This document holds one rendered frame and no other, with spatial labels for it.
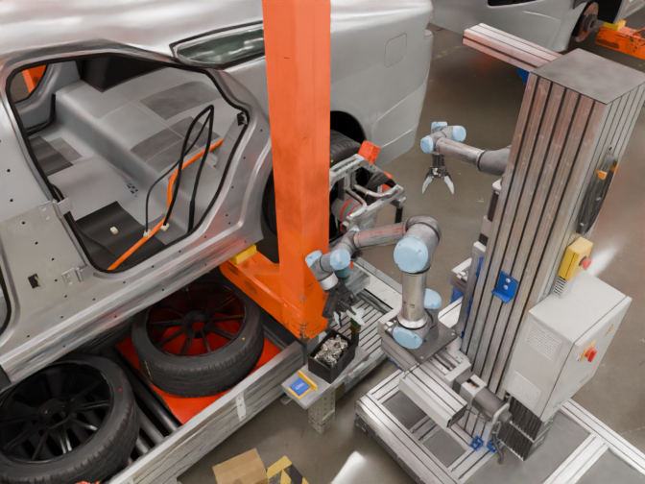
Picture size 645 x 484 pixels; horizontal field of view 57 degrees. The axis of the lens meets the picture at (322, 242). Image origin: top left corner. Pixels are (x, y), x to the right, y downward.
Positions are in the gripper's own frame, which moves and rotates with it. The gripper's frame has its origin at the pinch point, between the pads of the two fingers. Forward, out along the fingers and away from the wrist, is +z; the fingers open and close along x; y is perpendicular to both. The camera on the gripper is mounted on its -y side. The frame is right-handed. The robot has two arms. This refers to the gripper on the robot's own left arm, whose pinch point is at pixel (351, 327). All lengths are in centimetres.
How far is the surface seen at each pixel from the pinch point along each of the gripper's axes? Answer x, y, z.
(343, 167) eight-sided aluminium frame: 28, 66, -52
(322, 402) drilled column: 49, -4, 38
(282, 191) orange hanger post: -3, 4, -63
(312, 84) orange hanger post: -43, 9, -92
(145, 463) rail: 70, -81, 7
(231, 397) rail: 66, -34, 10
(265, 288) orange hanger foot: 58, 8, -22
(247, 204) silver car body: 51, 21, -62
